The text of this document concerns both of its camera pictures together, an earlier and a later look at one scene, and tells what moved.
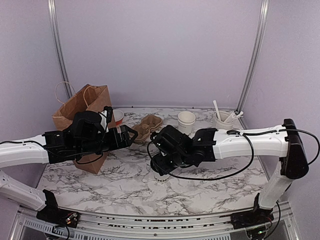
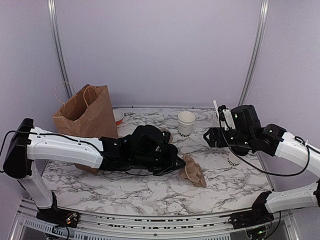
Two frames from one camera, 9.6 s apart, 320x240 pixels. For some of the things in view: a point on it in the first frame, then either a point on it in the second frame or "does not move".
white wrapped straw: x=215 y=104 does not move
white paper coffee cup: x=161 y=178 to x=233 y=160
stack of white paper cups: x=186 y=119 does not move
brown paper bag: x=94 y=98 does not move
